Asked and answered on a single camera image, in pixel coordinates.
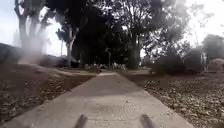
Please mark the dark slope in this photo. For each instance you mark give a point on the dark slope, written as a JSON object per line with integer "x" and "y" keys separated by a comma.
{"x": 8, "y": 53}

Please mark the leaf-strewn mulch ground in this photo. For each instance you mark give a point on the leaf-strewn mulch ground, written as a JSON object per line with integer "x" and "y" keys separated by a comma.
{"x": 186, "y": 96}
{"x": 33, "y": 86}

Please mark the robot's own part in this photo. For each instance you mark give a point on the robot's own part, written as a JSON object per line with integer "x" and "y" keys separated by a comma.
{"x": 146, "y": 121}
{"x": 80, "y": 121}

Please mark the row of trees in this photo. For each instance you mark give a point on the row of trees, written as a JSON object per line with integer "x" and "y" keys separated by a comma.
{"x": 110, "y": 33}

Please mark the grey concrete path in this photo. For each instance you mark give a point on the grey concrete path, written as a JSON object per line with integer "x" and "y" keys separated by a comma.
{"x": 106, "y": 100}

